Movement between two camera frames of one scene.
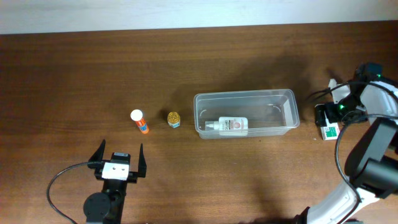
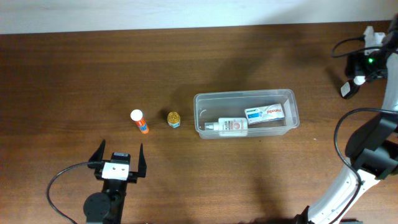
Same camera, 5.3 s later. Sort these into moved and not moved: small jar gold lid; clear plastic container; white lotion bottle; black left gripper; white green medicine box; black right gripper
Moved: black right gripper; white green medicine box
Not moved: black left gripper; white lotion bottle; small jar gold lid; clear plastic container
